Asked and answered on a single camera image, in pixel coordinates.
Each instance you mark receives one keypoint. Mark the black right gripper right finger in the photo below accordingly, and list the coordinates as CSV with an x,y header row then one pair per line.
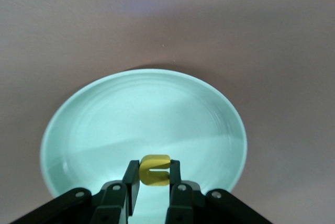
x,y
188,200

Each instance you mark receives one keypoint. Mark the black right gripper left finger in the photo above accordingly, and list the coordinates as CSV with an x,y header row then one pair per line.
x,y
115,197

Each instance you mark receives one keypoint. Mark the yellow foam letter u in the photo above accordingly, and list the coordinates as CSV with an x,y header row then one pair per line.
x,y
145,174

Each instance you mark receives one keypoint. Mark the green plate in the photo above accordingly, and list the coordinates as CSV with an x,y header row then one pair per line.
x,y
146,119

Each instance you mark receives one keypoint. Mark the brown table cover mat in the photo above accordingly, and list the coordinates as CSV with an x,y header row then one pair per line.
x,y
52,25

